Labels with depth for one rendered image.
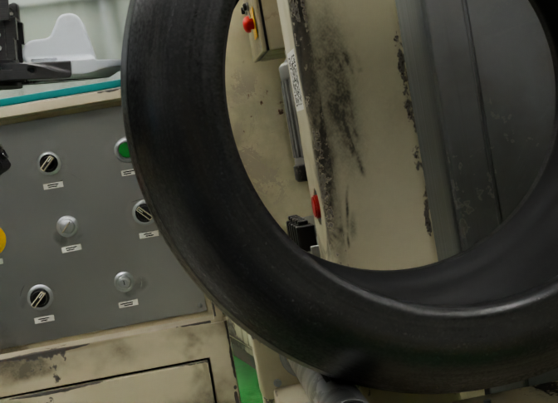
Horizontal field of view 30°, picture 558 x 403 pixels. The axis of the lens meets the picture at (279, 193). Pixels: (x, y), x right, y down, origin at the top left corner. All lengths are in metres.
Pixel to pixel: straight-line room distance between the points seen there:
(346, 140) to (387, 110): 0.06
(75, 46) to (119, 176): 0.66
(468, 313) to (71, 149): 0.87
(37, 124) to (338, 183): 0.56
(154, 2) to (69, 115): 0.74
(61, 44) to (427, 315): 0.41
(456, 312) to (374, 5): 0.48
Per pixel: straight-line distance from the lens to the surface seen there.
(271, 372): 1.24
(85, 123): 1.63
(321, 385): 0.99
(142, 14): 0.91
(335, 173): 1.25
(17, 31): 1.03
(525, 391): 1.30
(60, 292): 1.64
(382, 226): 1.26
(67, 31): 0.98
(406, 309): 0.90
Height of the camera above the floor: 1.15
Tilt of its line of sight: 3 degrees down
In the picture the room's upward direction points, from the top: 10 degrees counter-clockwise
